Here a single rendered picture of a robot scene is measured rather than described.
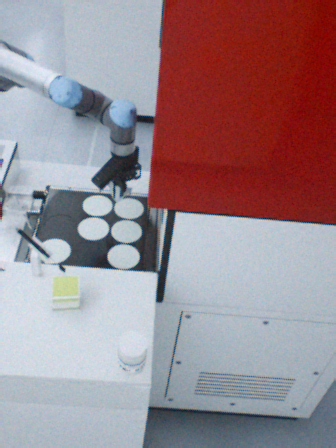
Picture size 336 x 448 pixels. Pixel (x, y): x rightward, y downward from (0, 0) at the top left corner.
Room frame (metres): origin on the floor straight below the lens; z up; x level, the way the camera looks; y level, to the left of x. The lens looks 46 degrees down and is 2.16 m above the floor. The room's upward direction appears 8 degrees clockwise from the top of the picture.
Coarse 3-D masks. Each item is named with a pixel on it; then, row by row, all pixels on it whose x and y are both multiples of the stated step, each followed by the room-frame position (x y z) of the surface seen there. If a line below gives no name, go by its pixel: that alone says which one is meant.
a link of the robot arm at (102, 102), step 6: (96, 90) 1.32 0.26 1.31; (96, 96) 1.25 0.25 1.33; (102, 96) 1.28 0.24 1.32; (96, 102) 1.23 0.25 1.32; (102, 102) 1.26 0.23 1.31; (108, 102) 1.26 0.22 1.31; (96, 108) 1.23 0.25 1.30; (102, 108) 1.24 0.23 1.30; (84, 114) 1.22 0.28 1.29; (90, 114) 1.23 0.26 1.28; (96, 114) 1.24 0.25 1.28; (102, 114) 1.23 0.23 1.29
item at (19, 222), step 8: (8, 200) 1.23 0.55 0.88; (24, 200) 1.24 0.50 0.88; (32, 200) 1.25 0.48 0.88; (8, 216) 1.16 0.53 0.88; (0, 224) 1.12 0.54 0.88; (8, 224) 1.13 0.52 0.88; (16, 224) 1.13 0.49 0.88; (24, 224) 1.14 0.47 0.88; (0, 232) 1.09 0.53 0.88; (8, 232) 1.09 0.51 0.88; (16, 232) 1.10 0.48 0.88; (0, 240) 1.06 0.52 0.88; (8, 240) 1.06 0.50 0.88; (16, 240) 1.06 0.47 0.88; (0, 248) 1.02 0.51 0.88; (8, 248) 1.03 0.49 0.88; (16, 248) 1.03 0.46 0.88; (0, 256) 0.99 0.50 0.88; (8, 256) 1.00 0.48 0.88; (16, 256) 1.01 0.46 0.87
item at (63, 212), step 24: (72, 192) 1.30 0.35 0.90; (48, 216) 1.17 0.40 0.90; (72, 216) 1.18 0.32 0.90; (96, 216) 1.20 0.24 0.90; (144, 216) 1.23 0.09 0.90; (72, 240) 1.08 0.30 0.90; (96, 240) 1.09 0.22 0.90; (144, 240) 1.12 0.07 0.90; (72, 264) 0.98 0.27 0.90; (96, 264) 1.00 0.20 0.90
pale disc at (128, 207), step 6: (126, 198) 1.30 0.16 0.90; (132, 198) 1.31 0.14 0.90; (120, 204) 1.27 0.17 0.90; (126, 204) 1.27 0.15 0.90; (132, 204) 1.28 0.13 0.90; (138, 204) 1.28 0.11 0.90; (120, 210) 1.24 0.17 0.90; (126, 210) 1.24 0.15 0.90; (132, 210) 1.25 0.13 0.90; (138, 210) 1.25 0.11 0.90; (120, 216) 1.21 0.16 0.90; (126, 216) 1.22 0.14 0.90; (132, 216) 1.22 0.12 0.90; (138, 216) 1.22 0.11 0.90
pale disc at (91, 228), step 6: (84, 222) 1.16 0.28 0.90; (90, 222) 1.17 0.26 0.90; (96, 222) 1.17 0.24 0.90; (102, 222) 1.17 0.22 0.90; (78, 228) 1.13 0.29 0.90; (84, 228) 1.14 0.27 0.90; (90, 228) 1.14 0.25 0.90; (96, 228) 1.14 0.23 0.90; (102, 228) 1.15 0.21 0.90; (108, 228) 1.15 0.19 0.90; (84, 234) 1.11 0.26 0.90; (90, 234) 1.11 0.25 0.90; (96, 234) 1.12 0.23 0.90; (102, 234) 1.12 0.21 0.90
